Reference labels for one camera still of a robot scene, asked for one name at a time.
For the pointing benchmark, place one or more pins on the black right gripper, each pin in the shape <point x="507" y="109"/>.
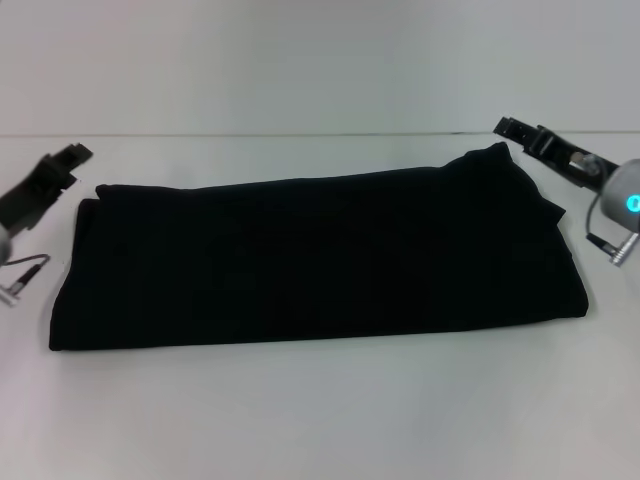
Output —
<point x="570" y="155"/>

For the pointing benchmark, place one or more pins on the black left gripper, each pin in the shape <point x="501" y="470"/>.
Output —
<point x="25" y="195"/>

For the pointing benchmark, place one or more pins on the black shirt with FREE print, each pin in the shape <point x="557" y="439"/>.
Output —
<point x="150" y="265"/>

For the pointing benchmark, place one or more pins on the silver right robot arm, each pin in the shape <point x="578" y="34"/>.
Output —
<point x="625" y="195"/>

